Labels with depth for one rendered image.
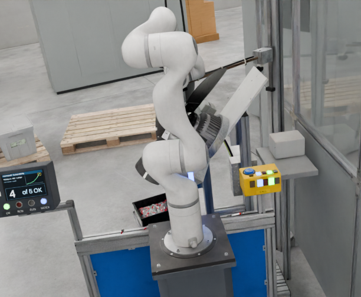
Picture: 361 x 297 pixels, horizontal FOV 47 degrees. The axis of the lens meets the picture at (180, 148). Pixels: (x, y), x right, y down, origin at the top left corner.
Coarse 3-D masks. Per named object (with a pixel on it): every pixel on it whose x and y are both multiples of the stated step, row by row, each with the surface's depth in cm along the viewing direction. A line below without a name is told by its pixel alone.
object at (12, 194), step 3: (6, 189) 168; (9, 189) 168; (12, 189) 168; (15, 189) 168; (6, 192) 168; (9, 192) 168; (12, 192) 168; (15, 192) 168; (6, 195) 168; (9, 195) 168; (12, 195) 168; (15, 195) 168; (18, 195) 169; (6, 198) 169; (9, 198) 169; (12, 198) 169; (15, 198) 169; (18, 198) 169
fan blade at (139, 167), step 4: (156, 140) 218; (160, 140) 216; (140, 160) 222; (136, 164) 224; (140, 164) 221; (136, 168) 223; (140, 168) 220; (144, 168) 218; (140, 172) 219; (144, 172) 217; (148, 176) 215; (148, 180) 214; (152, 180) 212; (156, 184) 210
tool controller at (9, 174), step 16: (0, 176) 167; (16, 176) 167; (32, 176) 168; (48, 176) 168; (0, 192) 168; (32, 192) 169; (48, 192) 169; (0, 208) 169; (16, 208) 170; (32, 208) 170; (48, 208) 170
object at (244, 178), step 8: (256, 168) 182; (264, 168) 181; (272, 168) 180; (240, 176) 183; (248, 176) 176; (256, 176) 176; (264, 176) 176; (272, 176) 176; (280, 176) 176; (240, 184) 186; (248, 184) 177; (256, 184) 177; (272, 184) 177; (280, 184) 178; (248, 192) 178; (256, 192) 178; (264, 192) 179; (272, 192) 179
